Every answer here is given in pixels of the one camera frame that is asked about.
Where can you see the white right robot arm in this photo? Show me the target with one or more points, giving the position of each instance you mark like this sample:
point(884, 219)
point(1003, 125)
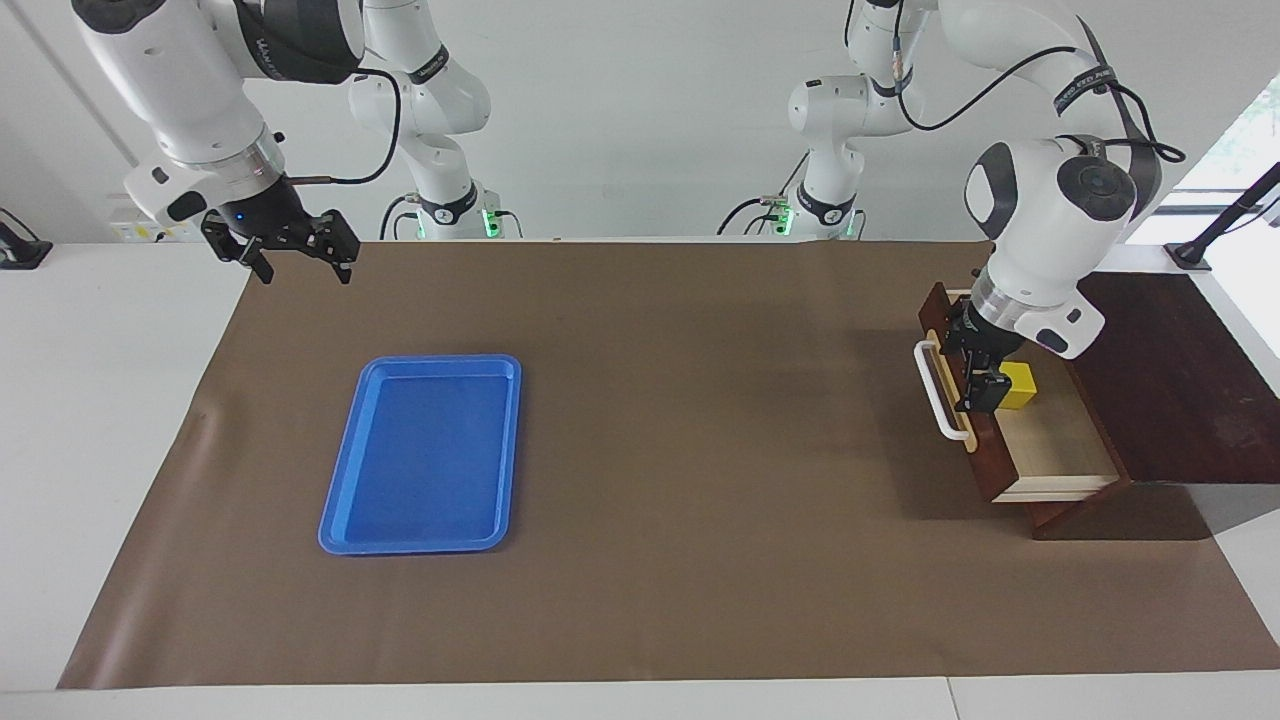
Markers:
point(170, 90)

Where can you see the blue plastic tray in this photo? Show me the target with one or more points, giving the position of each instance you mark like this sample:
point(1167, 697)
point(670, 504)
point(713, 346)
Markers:
point(420, 480)

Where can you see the yellow cube block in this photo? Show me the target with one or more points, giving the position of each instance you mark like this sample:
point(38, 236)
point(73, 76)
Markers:
point(1022, 388)

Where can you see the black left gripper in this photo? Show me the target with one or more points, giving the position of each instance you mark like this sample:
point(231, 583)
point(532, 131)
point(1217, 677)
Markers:
point(985, 340)

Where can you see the dark wooden cabinet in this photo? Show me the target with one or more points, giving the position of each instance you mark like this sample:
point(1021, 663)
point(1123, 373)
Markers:
point(1180, 400)

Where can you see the brown table mat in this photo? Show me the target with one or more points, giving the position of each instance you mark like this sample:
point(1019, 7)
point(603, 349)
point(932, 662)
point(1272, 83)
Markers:
point(700, 500)

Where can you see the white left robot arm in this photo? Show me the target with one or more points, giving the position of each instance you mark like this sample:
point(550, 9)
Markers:
point(1050, 220)

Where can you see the white power strip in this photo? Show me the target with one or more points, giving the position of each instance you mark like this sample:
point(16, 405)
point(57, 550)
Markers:
point(135, 232)

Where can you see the black camera stand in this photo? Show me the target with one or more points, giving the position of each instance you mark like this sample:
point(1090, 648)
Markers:
point(1190, 255)

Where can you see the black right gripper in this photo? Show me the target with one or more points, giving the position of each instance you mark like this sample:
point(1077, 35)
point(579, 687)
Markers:
point(260, 215)

